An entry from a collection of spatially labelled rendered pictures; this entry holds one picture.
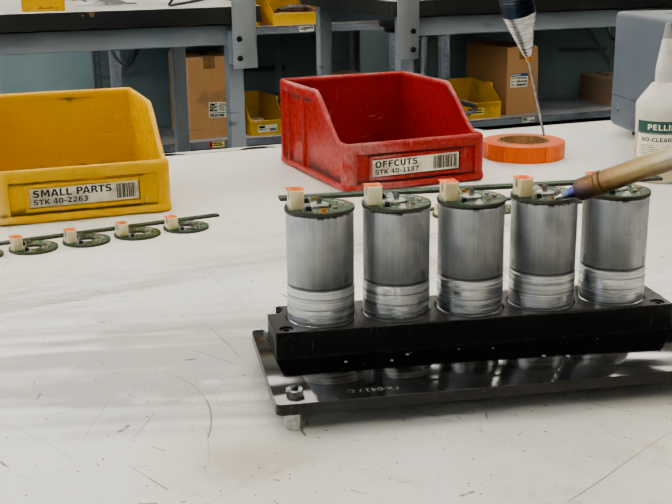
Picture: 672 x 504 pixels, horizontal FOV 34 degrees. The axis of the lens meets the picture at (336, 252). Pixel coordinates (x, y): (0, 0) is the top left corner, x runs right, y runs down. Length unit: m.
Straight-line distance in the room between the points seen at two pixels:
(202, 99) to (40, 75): 0.72
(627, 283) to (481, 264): 0.06
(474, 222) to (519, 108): 4.70
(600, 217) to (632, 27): 0.48
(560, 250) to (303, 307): 0.10
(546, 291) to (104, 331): 0.18
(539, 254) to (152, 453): 0.16
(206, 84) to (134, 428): 4.14
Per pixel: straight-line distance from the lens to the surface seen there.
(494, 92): 5.04
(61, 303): 0.50
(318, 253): 0.38
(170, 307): 0.48
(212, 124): 4.52
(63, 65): 4.80
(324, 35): 3.52
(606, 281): 0.42
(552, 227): 0.40
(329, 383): 0.37
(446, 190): 0.40
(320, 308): 0.39
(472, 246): 0.40
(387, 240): 0.39
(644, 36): 0.87
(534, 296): 0.41
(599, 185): 0.39
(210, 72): 4.49
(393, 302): 0.39
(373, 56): 5.18
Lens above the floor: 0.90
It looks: 16 degrees down
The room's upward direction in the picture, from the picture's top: 1 degrees counter-clockwise
